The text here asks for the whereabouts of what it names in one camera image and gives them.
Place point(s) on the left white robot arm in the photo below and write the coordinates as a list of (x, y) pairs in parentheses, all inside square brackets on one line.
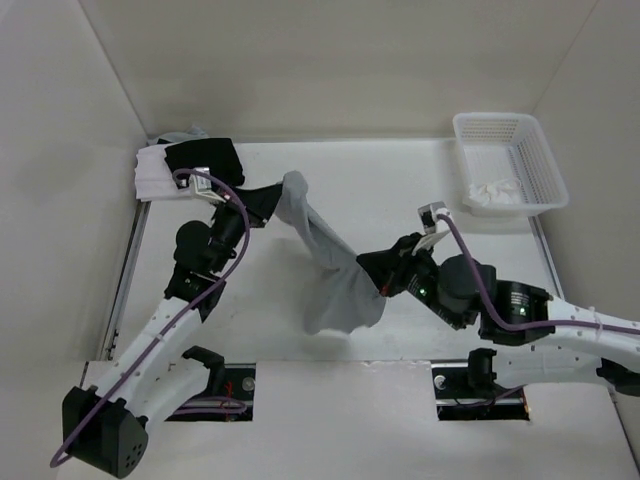
[(108, 424)]

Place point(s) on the folded white tank top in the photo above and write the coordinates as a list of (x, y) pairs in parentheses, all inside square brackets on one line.
[(153, 178)]

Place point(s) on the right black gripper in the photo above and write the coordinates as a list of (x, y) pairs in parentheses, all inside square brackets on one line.
[(387, 266)]

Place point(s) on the folded light grey tank top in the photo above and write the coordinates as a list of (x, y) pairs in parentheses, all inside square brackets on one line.
[(194, 132)]

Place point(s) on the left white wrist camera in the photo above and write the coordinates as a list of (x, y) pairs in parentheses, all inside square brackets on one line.
[(202, 188)]

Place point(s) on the white crumpled tank top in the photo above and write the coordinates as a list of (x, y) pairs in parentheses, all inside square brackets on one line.
[(500, 192)]

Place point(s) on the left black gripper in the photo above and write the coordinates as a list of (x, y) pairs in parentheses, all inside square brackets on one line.
[(260, 202)]

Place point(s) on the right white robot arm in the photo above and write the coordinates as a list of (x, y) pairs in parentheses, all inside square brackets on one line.
[(527, 334)]

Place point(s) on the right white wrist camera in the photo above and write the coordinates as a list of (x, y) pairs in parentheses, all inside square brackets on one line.
[(435, 229)]

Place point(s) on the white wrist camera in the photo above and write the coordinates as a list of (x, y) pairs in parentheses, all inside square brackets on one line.
[(435, 229), (202, 188)]

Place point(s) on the folded black tank top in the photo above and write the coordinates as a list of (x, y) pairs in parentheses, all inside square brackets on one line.
[(217, 154)]

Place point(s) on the white plastic laundry basket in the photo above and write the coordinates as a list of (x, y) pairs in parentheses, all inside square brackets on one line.
[(492, 146)]

